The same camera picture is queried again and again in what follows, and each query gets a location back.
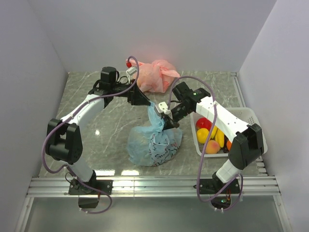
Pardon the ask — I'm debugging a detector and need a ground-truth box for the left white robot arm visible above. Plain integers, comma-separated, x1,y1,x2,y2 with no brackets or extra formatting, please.
43,67,151,194

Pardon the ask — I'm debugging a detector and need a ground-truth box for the aluminium rail frame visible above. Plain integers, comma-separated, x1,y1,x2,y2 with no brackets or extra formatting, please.
14,72,293,232

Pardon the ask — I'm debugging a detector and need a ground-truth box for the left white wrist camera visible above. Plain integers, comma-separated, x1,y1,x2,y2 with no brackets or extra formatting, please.
126,67,137,83

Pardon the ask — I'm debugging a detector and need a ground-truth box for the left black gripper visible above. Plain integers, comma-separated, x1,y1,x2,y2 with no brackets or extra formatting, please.
112,79,151,106

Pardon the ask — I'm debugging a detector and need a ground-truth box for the fake peach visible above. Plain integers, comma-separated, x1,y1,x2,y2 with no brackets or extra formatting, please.
205,140,221,154

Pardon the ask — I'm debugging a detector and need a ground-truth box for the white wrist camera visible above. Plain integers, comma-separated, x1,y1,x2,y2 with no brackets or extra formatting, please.
126,67,137,83
154,101,171,117

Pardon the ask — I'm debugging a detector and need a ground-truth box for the yellow fake orange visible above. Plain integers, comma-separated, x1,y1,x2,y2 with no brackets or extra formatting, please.
196,128,209,144

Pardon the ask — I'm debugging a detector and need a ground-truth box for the white plastic basket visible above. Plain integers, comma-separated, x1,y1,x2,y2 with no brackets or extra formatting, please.
190,107,260,158

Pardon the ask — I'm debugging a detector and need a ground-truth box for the blue plastic bag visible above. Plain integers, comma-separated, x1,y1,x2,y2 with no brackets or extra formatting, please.
126,102,183,167

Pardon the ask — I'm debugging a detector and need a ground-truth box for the yellow fake banana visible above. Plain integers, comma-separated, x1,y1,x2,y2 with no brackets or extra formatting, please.
211,126,225,148

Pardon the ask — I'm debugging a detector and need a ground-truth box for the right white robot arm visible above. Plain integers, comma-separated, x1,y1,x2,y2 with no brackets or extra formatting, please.
156,82,265,194

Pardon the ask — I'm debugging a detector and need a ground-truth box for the red fake apple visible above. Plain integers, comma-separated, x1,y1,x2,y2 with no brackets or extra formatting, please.
196,117,212,130

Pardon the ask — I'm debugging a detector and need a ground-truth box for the pink tied plastic bag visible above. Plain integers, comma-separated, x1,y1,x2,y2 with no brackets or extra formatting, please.
126,59,180,93

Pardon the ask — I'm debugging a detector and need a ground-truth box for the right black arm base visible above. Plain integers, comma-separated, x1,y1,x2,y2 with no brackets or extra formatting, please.
193,178,243,212

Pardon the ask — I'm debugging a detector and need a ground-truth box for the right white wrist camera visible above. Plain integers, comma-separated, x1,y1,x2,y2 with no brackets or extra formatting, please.
154,101,171,117

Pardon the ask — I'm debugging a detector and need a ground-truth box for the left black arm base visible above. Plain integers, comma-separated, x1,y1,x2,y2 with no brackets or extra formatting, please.
68,179,112,209

